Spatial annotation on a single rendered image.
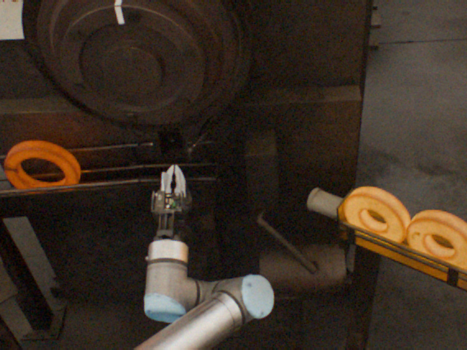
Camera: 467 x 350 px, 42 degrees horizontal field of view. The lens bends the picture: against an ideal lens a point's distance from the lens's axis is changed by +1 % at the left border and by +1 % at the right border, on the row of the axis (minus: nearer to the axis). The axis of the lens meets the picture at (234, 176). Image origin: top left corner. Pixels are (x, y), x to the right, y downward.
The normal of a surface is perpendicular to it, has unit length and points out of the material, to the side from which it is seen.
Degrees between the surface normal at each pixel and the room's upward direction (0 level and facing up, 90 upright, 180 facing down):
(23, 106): 0
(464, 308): 0
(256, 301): 52
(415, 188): 0
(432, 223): 90
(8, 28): 90
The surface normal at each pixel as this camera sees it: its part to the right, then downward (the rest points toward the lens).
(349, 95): -0.07, -0.69
